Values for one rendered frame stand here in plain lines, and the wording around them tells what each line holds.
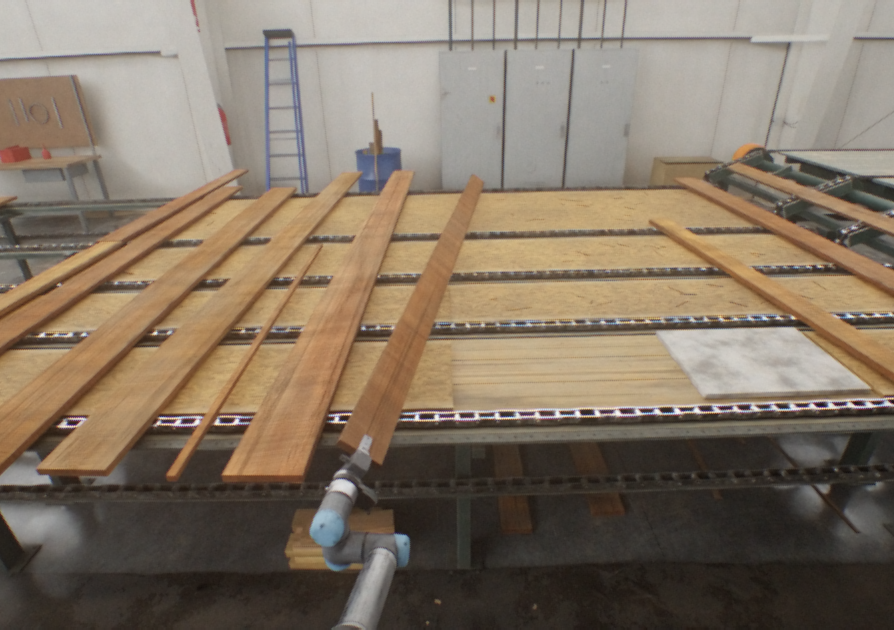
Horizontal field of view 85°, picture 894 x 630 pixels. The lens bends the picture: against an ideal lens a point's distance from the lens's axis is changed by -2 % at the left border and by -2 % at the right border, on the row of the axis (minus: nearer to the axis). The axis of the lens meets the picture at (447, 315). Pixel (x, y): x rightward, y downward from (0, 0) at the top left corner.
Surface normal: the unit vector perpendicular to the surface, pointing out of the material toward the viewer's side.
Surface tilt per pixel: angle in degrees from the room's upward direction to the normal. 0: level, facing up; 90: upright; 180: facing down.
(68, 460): 0
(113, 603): 0
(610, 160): 90
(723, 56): 86
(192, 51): 99
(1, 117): 90
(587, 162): 90
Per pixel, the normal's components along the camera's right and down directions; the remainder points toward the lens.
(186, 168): 0.00, 0.46
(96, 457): -0.02, -0.89
